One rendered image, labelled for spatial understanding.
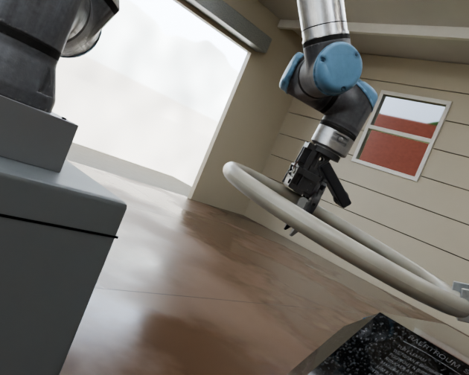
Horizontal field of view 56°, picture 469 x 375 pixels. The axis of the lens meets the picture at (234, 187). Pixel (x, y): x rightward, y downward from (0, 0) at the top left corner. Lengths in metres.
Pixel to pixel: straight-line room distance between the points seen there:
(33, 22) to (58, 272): 0.38
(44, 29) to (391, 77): 8.38
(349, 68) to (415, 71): 7.93
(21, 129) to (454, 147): 7.53
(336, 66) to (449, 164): 7.10
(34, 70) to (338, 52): 0.51
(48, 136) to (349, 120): 0.62
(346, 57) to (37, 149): 0.56
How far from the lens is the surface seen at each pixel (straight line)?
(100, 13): 0.97
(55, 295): 0.76
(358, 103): 1.02
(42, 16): 0.78
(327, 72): 0.84
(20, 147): 0.76
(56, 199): 0.69
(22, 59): 0.77
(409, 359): 0.97
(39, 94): 0.77
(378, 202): 8.17
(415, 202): 7.92
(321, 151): 1.01
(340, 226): 1.06
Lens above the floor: 0.98
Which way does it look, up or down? 3 degrees down
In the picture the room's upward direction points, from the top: 23 degrees clockwise
